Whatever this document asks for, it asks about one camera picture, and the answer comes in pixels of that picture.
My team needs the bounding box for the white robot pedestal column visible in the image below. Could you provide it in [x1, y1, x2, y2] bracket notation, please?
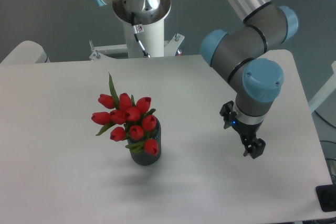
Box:
[89, 0, 185, 60]

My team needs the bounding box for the red tulip bouquet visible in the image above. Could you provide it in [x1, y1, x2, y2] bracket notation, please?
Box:
[91, 75, 161, 157]

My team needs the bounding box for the white frame bar right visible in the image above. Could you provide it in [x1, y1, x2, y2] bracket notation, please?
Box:
[308, 61, 335, 113]

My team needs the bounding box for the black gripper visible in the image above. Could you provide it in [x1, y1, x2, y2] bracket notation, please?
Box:
[219, 101, 266, 159]

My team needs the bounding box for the black box at table edge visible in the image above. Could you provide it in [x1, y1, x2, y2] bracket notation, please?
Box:
[316, 184, 335, 212]

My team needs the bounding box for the white rounded furniture piece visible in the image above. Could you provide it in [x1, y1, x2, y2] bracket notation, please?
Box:
[1, 40, 50, 66]

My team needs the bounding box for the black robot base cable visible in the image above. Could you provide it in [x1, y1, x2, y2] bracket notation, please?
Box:
[130, 11, 151, 58]

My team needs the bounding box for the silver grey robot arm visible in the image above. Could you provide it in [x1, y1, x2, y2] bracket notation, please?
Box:
[95, 0, 298, 158]

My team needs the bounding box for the dark grey ribbed vase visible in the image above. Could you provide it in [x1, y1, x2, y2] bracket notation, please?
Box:
[130, 120, 162, 166]

